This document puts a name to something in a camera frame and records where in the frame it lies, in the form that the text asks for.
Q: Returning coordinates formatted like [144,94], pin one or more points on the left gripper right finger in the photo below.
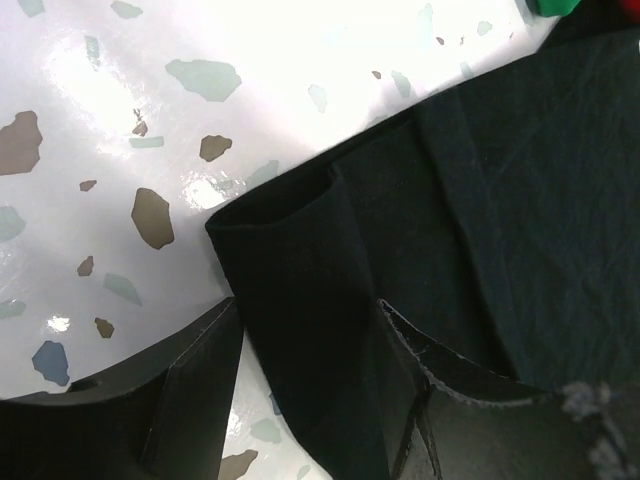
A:
[453,419]

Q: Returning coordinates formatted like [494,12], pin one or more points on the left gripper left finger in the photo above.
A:
[160,414]

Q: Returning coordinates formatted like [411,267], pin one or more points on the black t shirt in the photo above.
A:
[484,243]

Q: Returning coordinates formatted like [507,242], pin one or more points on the folded green t shirt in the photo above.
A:
[553,8]

